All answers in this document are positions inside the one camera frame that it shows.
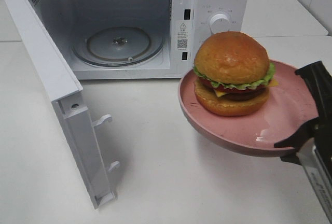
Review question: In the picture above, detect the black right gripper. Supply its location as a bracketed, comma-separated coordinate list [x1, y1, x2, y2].
[274, 61, 331, 167]

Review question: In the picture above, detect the pink plate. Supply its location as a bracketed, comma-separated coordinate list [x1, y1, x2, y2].
[178, 61, 318, 157]

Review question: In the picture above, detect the burger bun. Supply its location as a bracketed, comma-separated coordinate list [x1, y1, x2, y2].
[193, 31, 278, 116]

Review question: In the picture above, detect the white microwave door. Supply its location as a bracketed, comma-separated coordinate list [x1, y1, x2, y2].
[4, 0, 120, 209]

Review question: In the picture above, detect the upper white power knob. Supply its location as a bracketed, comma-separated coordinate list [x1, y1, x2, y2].
[209, 13, 230, 34]

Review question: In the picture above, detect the white warning label sticker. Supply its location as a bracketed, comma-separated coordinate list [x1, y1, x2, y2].
[176, 20, 190, 50]

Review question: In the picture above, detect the white microwave oven body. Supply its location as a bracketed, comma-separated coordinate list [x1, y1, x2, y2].
[31, 0, 247, 80]

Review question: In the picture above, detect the glass microwave turntable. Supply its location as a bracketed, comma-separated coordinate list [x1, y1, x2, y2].
[72, 26, 165, 67]

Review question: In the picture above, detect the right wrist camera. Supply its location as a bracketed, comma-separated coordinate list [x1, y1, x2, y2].
[297, 137, 331, 223]

